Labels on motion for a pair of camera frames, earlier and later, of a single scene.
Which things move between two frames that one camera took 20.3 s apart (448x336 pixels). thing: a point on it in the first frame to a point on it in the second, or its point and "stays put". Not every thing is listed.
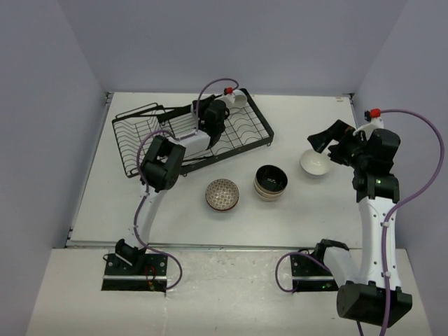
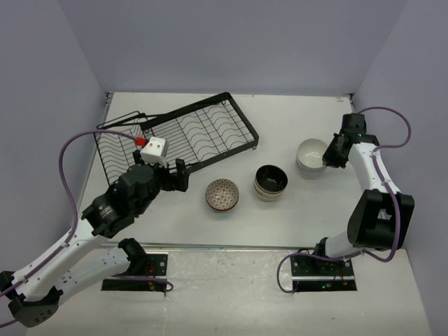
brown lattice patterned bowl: x=222 y=194 stays put
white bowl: x=240 y=98 to x=309 y=157
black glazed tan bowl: x=271 y=179 stays put
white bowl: x=192 y=111 to x=311 y=165
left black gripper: x=203 y=103 to x=180 y=178
